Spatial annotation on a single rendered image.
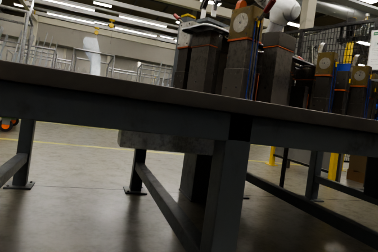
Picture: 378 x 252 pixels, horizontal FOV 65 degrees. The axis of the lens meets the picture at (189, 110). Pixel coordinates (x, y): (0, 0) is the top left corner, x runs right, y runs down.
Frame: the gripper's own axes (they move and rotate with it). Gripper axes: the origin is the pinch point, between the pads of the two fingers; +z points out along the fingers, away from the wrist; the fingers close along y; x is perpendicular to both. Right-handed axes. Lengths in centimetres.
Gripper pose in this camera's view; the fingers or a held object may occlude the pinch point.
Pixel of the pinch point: (207, 16)
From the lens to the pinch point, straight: 178.5
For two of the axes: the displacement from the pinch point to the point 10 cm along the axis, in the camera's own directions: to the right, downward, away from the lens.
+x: 8.7, 1.2, 4.7
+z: -1.4, 9.9, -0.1
